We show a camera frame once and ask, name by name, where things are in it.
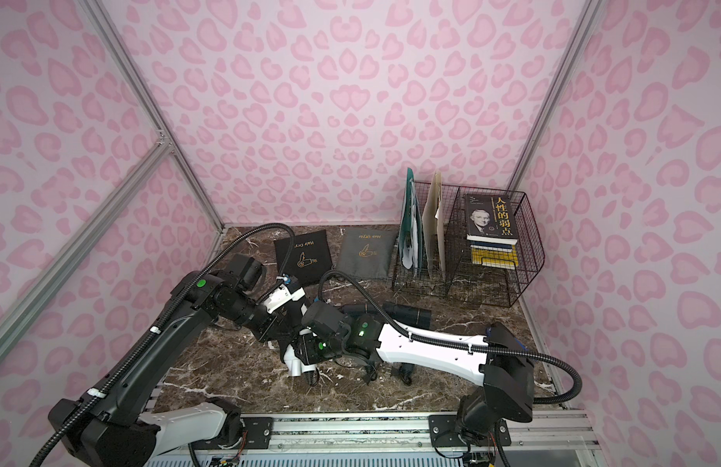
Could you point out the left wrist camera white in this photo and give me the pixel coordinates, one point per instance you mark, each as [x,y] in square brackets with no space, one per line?
[283,294]

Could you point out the yellow striped book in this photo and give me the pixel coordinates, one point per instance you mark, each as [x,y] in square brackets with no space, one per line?
[503,257]

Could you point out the beige file folder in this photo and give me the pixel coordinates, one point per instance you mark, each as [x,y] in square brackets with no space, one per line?
[433,228]

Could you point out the black portrait book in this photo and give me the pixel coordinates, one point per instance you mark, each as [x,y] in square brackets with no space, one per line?
[489,218]

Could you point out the dark green hair dryer left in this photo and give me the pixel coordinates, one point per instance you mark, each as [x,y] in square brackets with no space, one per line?
[360,312]

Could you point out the grey hair dryer pouch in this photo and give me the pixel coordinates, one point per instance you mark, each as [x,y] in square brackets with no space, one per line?
[366,253]

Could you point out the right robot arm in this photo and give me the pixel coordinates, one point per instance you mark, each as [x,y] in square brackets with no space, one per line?
[497,363]

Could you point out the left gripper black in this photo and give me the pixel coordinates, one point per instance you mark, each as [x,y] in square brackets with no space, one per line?
[302,318]

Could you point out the black pouch middle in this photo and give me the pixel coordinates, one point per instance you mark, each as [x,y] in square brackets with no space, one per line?
[309,260]

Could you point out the dark green hair dryer right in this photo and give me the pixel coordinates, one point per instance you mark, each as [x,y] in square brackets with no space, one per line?
[412,316]

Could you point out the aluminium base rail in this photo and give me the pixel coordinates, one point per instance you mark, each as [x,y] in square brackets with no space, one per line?
[349,435]

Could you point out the green file folder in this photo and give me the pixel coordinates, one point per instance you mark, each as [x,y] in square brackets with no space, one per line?
[411,241]

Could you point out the dark green hair dryer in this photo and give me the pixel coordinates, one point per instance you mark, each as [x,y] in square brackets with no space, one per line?
[412,316]
[360,312]

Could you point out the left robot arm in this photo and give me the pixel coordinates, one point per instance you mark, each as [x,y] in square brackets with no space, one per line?
[107,425]

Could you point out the black wire file rack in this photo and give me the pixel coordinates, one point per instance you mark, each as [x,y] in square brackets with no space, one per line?
[464,281]

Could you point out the white hair dryer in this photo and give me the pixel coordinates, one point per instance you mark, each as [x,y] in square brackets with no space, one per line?
[296,368]

